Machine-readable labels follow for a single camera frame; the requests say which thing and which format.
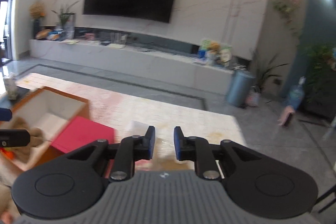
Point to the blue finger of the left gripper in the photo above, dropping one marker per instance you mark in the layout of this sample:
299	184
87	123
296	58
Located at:
5	115

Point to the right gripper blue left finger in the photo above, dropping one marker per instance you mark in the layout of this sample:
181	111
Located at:
130	150

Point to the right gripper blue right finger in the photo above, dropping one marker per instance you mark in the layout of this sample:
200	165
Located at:
200	152

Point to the red green knitted strawberry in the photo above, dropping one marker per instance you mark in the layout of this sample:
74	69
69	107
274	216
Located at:
7	153

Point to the brown plush towel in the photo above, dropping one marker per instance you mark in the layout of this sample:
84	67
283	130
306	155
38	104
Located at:
24	156

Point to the person left hand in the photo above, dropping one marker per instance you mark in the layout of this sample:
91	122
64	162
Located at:
6	218

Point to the small milk carton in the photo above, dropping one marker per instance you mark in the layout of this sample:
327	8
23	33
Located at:
10	86

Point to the white lace tablecloth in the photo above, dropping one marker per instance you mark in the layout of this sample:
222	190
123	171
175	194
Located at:
116	110

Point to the orange white cardboard box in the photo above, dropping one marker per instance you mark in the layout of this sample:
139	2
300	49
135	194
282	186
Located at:
49	110

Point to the red transparent toy box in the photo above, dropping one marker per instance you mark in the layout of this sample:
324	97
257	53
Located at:
80	132

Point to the marble tv console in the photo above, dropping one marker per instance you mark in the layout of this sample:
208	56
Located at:
160	66

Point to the blue metal trash can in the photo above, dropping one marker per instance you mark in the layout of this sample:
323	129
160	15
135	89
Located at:
240	86

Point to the floor plant by trash can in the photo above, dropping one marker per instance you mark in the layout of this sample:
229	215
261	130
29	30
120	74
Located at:
264	70

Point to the teddy bear figure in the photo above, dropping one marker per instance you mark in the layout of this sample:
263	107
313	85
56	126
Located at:
214	54

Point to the yellow dried flower vase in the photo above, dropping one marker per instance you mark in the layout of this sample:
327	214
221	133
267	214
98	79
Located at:
37	12

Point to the green plant in glass vase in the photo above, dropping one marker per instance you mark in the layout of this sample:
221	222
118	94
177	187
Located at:
64	15

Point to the large water jug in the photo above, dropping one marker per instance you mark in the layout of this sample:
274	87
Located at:
296	94

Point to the dark cabinet with plants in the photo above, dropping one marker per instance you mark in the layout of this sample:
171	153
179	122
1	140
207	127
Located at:
320	81

